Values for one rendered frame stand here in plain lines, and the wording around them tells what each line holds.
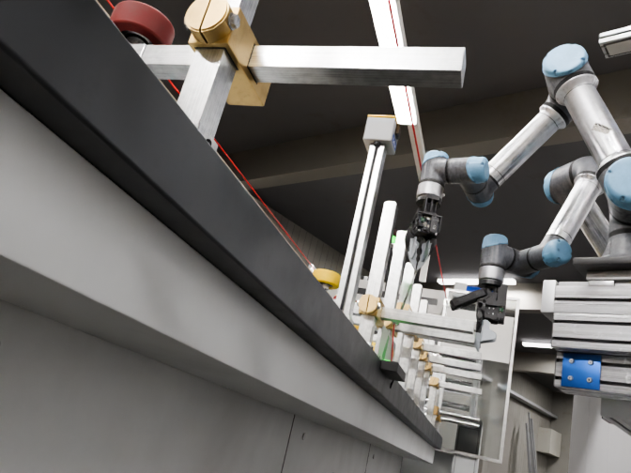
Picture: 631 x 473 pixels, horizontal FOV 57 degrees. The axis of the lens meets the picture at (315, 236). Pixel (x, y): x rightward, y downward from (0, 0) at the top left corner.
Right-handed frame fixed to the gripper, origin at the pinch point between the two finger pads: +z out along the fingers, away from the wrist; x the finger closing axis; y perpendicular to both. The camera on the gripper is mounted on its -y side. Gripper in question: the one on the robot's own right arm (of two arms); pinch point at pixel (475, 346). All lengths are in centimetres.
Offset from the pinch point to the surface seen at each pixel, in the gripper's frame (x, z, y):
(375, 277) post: -30.6, -7.8, -26.6
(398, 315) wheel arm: -26.4, 0.6, -19.5
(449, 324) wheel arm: -26.5, 0.9, -6.3
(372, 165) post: -57, -27, -26
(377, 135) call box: -58, -34, -26
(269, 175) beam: 330, -218, -238
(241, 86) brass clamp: -124, 0, -26
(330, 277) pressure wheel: -28.3, -6.9, -39.5
